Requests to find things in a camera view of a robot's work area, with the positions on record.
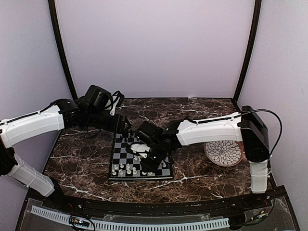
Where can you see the white king piece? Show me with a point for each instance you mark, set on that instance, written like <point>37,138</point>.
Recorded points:
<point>134,171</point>

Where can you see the black grey chessboard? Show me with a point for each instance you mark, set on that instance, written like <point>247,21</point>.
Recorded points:
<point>120,158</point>

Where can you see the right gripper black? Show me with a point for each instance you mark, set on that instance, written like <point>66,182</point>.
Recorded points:
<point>148,167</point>

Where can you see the patterned ceramic plate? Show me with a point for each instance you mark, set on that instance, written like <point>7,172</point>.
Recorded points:
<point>224,153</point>

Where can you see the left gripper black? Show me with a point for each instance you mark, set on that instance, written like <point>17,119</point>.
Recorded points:
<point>117,126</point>

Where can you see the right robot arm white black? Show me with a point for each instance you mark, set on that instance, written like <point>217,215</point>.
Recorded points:
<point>155,143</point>

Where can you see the left black frame post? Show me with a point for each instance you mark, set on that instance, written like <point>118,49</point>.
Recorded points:
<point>60,48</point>

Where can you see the right black frame post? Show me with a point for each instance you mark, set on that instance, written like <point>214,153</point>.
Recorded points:
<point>249,50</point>

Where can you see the black frame post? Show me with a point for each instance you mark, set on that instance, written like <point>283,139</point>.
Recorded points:
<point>60,48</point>
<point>249,50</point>

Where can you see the white slotted cable duct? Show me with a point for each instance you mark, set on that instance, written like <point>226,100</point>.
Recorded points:
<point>101,225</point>

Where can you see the black front table rail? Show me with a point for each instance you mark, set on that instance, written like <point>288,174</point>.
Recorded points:
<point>232,206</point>

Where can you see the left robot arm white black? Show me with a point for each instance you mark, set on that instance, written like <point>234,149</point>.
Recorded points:
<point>97,109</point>

